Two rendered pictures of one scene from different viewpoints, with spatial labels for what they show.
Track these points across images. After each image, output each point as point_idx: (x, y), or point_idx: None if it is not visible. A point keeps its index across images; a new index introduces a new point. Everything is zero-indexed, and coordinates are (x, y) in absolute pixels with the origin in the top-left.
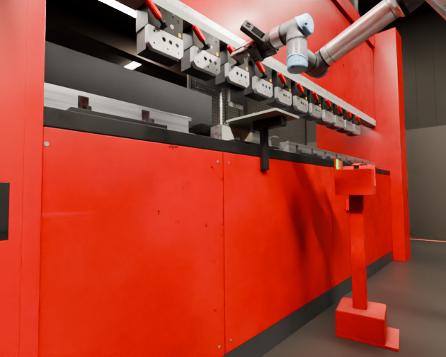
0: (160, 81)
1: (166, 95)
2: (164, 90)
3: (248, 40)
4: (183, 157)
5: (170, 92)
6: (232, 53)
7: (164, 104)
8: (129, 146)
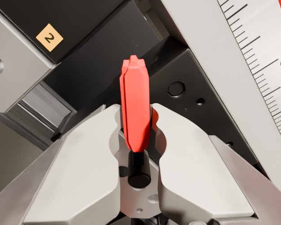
0: (143, 24)
1: (133, 48)
2: (138, 40)
3: (278, 195)
4: None
5: (146, 51)
6: (99, 112)
7: (120, 55)
8: None
